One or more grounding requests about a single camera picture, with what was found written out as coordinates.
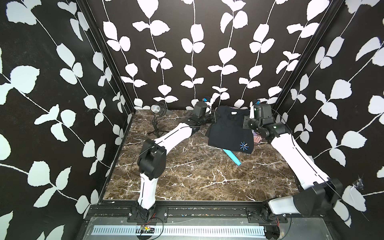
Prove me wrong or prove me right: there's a small circuit board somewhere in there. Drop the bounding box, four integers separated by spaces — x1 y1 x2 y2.
140 226 155 235

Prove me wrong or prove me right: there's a black t-shirt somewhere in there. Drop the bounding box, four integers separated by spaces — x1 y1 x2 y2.
206 106 255 154

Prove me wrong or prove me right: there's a white perforated strip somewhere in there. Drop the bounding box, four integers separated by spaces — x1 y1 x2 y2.
91 225 266 238

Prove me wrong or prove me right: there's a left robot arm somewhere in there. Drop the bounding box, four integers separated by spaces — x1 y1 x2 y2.
137 100 216 221

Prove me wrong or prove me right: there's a blue toy microphone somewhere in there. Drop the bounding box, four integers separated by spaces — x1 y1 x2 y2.
223 149 242 166

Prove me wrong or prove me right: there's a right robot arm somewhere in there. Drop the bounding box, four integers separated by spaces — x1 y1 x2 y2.
243 104 343 217

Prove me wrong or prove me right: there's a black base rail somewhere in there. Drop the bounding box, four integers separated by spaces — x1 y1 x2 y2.
86 201 328 224

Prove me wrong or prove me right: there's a pink plastic basket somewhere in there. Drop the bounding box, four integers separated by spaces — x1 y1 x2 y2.
252 131 263 144

